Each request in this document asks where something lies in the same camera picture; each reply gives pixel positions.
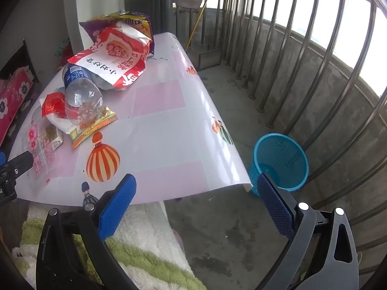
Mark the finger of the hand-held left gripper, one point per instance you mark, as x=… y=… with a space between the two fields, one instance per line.
x=19 y=161
x=2 y=158

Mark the metal balcony railing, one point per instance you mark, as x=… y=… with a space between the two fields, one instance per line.
x=271 y=120

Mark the pink floral blanket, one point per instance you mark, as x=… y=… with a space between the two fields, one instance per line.
x=12 y=96

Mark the colourful cloth pile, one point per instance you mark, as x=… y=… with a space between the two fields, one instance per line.
x=63 y=51

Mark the green white fluffy rug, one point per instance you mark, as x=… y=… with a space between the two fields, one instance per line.
x=145 y=241

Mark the yellow snack wrapper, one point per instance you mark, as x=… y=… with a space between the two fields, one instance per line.
x=99 y=121

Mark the blue plastic waste basket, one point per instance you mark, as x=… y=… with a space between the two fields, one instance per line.
x=281 y=154

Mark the dark door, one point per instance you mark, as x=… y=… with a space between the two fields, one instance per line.
x=145 y=12

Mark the small red white packet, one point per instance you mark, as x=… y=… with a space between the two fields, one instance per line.
x=52 y=104

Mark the purple snack bag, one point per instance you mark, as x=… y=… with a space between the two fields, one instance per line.
x=90 y=25

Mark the red white snack bag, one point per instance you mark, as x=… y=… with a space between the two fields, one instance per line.
x=121 y=54

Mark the dark wooden bed frame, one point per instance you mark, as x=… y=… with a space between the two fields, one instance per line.
x=21 y=57

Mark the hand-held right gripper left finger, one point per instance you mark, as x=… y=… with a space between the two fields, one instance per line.
x=116 y=208

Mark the metal dustpan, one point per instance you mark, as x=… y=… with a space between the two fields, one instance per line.
x=210 y=59

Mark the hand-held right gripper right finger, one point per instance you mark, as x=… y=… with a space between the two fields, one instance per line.
x=273 y=205

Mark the clear plastic bottle blue label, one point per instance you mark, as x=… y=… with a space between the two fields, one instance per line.
x=81 y=96

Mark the clear pink flowered packet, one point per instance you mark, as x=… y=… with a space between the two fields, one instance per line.
x=39 y=148

